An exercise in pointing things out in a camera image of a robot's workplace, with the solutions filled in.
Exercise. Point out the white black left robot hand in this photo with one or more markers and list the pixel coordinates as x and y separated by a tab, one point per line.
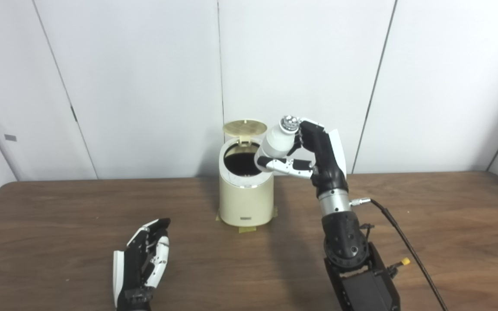
134	268

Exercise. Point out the cream-colored cylindrical bin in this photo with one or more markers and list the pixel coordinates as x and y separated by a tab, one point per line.
246	203

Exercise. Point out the small white plastic bottle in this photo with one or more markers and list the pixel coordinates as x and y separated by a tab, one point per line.
277	142

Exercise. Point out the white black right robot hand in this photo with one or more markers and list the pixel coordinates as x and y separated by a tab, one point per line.
324	160

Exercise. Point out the cream round bin lid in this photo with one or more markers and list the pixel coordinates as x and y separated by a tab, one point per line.
244	127

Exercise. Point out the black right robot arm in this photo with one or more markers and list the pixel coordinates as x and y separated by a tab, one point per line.
346	246

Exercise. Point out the small grey wall label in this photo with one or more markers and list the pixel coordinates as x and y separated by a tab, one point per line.
10	138

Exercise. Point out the black wall panel hinge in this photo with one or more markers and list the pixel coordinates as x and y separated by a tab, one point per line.
74	114

